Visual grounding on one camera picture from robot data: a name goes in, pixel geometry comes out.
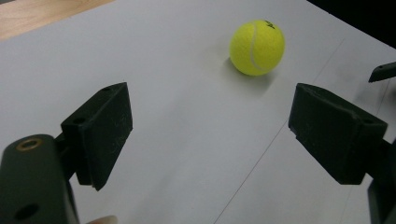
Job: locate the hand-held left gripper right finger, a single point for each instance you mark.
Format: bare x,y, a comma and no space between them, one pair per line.
336,133

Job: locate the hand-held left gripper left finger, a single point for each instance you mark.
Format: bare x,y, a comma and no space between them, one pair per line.
102,133

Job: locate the yellow tennis ball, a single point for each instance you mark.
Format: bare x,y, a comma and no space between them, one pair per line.
257,48

